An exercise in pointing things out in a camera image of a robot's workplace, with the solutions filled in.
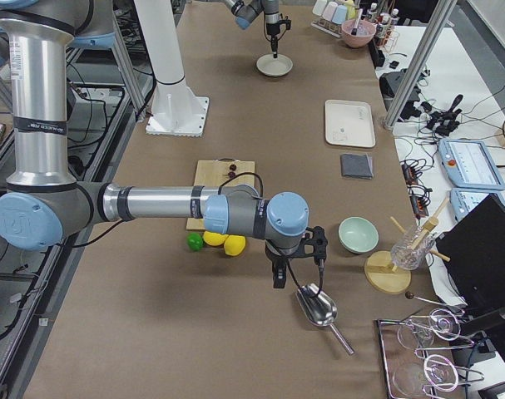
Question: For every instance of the wooden cup tree stand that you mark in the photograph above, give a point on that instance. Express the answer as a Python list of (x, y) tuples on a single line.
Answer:
[(384, 275)]

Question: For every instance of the aluminium frame post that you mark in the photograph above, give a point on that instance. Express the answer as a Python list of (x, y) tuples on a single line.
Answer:
[(431, 34)]

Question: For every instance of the cream rabbit tray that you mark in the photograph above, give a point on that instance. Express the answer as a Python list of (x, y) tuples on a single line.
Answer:
[(349, 123)]

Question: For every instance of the mint green bowl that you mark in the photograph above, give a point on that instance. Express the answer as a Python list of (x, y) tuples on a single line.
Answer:
[(358, 235)]

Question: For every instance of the cream round plate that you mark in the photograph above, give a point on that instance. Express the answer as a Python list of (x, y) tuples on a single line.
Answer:
[(272, 66)]

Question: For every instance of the grey folded cloth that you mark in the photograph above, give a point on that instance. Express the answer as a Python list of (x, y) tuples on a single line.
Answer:
[(357, 166)]

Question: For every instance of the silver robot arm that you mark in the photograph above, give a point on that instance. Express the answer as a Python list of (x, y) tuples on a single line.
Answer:
[(44, 203), (245, 14)]

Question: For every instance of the black wire glass rack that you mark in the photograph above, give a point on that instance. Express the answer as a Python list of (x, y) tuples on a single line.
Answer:
[(417, 355)]

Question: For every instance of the pink bowl with ice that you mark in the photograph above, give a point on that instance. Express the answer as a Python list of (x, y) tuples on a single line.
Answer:
[(365, 33)]

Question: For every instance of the yellow lemon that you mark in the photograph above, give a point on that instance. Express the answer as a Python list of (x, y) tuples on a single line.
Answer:
[(214, 239), (234, 245)]

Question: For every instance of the metal scoop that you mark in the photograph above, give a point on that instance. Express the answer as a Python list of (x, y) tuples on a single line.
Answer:
[(321, 310)]

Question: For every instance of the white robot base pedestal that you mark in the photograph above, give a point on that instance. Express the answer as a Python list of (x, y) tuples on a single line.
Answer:
[(175, 109)]

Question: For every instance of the black monitor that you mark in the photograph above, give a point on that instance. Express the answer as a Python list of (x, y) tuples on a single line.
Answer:
[(476, 248)]

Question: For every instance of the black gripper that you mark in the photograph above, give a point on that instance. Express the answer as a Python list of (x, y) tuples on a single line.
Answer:
[(276, 259), (271, 30)]

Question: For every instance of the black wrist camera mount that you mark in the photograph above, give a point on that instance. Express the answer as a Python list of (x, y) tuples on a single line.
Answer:
[(314, 245)]

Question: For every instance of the clear glass cup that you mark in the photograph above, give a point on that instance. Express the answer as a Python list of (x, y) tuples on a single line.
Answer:
[(409, 252)]

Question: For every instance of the wooden cutting board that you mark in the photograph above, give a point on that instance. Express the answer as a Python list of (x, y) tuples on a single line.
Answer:
[(212, 173)]

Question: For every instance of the blue teach pendant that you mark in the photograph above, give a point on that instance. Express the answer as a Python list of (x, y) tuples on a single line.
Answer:
[(468, 164), (465, 200)]

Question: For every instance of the pastel cup rack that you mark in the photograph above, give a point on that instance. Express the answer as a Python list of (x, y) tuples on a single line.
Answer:
[(330, 15)]

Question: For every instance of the green lime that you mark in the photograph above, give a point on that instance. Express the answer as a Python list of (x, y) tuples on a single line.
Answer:
[(195, 241)]

